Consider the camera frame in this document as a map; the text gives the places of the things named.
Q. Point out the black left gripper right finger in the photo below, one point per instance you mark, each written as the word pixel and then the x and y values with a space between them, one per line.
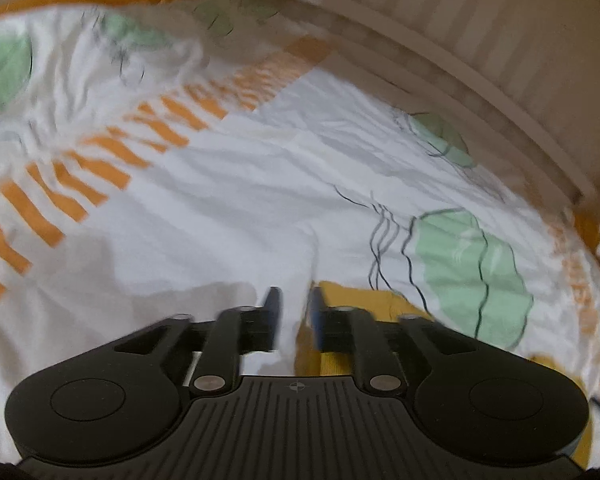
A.
pixel 384 355

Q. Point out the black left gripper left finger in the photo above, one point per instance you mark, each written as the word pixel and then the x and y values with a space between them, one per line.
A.
pixel 205 356

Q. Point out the mustard yellow knit garment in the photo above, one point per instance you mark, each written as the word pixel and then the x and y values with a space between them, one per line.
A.
pixel 474 400

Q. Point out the white leaf-print duvet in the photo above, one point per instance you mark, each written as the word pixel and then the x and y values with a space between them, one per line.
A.
pixel 185 157

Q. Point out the beige wooden bed frame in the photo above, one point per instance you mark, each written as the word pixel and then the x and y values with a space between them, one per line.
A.
pixel 534 65

